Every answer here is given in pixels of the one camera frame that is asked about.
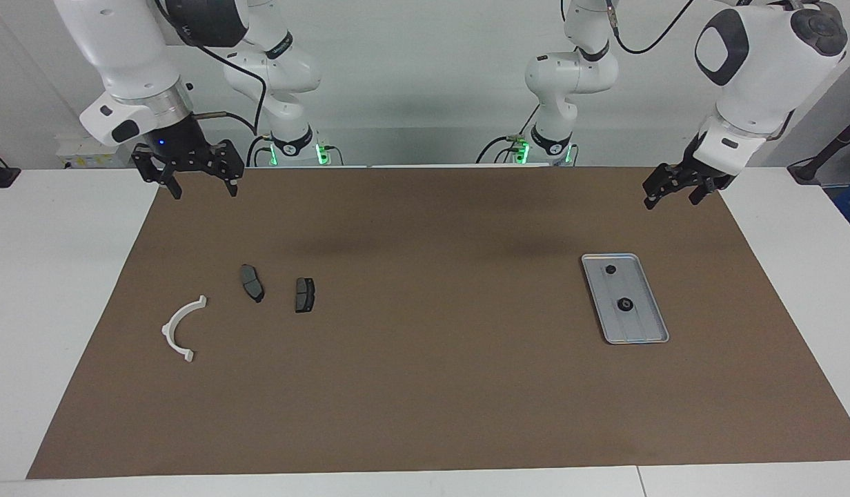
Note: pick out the silver metal tray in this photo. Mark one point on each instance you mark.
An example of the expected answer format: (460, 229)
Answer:
(635, 331)

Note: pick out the black clamp stand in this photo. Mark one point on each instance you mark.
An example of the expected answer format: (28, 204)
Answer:
(1, 176)

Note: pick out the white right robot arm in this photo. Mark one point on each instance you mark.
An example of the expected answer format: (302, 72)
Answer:
(128, 55)

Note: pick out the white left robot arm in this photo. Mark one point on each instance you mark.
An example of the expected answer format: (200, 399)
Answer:
(763, 76)

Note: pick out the dark curved brake pad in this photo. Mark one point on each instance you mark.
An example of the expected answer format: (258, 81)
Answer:
(251, 281)

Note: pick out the brown table mat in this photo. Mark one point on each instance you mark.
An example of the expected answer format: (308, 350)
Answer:
(425, 386)

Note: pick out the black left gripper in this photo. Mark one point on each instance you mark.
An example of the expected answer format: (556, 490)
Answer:
(701, 176)

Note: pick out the dark rectangular brake pad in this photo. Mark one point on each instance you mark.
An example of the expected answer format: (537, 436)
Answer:
(304, 295)

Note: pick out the white box with labels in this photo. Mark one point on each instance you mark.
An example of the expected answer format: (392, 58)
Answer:
(94, 148)

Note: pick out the large black bearing gear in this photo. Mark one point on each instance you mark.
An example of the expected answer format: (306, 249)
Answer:
(624, 304)

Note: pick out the black angled stand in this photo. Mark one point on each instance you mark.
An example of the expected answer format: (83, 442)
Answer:
(808, 169)

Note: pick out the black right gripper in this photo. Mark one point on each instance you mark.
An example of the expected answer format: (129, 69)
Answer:
(183, 148)

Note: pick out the white curved plastic bracket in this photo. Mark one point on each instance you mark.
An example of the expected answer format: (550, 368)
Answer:
(170, 328)

